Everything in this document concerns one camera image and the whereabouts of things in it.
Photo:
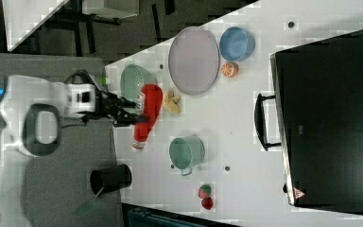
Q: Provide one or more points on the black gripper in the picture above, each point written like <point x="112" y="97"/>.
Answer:
<point x="113" y="107"/>

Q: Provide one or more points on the red plush ketchup bottle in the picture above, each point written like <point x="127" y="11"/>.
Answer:
<point x="149" y="103"/>

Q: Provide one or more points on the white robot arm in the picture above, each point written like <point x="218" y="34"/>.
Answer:
<point x="32" y="109"/>

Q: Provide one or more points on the black toaster oven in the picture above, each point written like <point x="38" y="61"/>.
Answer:
<point x="319" y="100"/>

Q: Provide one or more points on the green perforated colander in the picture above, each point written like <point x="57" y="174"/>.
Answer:
<point x="133" y="79"/>

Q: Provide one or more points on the green marker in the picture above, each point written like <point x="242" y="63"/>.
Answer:
<point x="104" y="81"/>

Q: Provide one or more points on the yellow plush banana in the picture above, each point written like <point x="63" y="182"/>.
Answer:
<point x="170" y="102"/>

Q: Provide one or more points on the black cylindrical cup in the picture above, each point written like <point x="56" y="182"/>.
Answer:
<point x="110" y="179"/>

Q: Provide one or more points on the green metal cup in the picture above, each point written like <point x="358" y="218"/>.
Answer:
<point x="185" y="153"/>

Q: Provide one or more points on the lavender round plate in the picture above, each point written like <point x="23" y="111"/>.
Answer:
<point x="193" y="61"/>

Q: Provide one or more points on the orange half toy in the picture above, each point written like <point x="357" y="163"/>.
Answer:
<point x="229" y="69"/>

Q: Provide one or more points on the pink plush strawberry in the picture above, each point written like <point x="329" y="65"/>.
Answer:
<point x="205" y="191"/>

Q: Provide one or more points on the red plush strawberry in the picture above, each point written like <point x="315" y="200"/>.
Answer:
<point x="207" y="203"/>

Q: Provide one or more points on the blue bowl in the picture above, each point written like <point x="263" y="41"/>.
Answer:
<point x="236" y="44"/>

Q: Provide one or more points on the black oven door handle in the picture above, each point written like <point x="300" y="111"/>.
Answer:
<point x="260" y="122"/>

